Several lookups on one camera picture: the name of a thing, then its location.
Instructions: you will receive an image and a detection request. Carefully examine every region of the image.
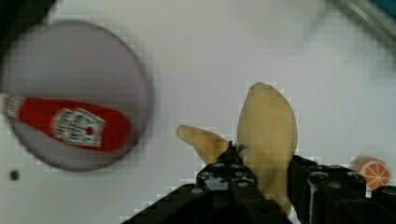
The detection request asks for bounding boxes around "grey round plate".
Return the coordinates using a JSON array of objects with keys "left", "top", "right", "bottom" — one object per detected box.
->
[{"left": 1, "top": 21, "right": 152, "bottom": 172}]

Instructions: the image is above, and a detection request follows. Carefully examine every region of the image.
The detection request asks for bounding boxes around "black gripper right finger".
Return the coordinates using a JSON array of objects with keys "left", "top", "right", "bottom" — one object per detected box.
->
[{"left": 288, "top": 155, "right": 396, "bottom": 224}]

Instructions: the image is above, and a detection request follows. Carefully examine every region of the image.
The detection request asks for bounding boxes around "orange slice toy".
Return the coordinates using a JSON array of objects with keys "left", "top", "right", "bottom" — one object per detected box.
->
[{"left": 351, "top": 157, "right": 391, "bottom": 190}]

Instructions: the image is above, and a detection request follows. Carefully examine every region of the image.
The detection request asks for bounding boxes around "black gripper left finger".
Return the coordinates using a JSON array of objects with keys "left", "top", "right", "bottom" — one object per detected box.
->
[{"left": 121, "top": 144, "right": 292, "bottom": 224}]

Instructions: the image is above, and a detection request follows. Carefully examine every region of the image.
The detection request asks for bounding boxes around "red plush ketchup bottle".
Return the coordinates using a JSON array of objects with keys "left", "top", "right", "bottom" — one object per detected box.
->
[{"left": 1, "top": 93, "right": 131, "bottom": 152}]

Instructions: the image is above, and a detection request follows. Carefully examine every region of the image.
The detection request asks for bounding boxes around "yellow plush peeled banana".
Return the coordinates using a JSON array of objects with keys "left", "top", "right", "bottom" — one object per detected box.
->
[{"left": 176, "top": 81, "right": 299, "bottom": 218}]

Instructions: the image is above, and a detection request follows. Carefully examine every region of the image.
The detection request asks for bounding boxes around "silver toaster oven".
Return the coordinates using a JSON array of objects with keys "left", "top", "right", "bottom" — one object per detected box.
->
[{"left": 333, "top": 0, "right": 396, "bottom": 45}]

